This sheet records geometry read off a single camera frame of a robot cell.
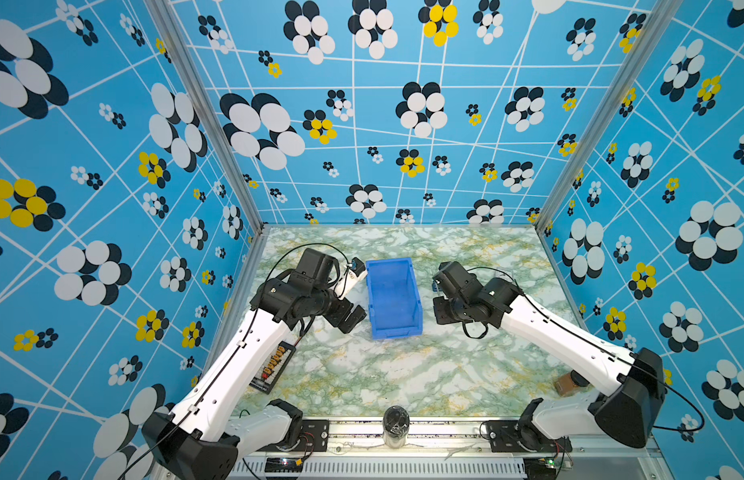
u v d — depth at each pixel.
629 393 0.39
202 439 0.37
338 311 0.62
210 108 0.86
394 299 0.98
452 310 0.64
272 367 0.84
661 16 0.68
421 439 0.75
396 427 0.66
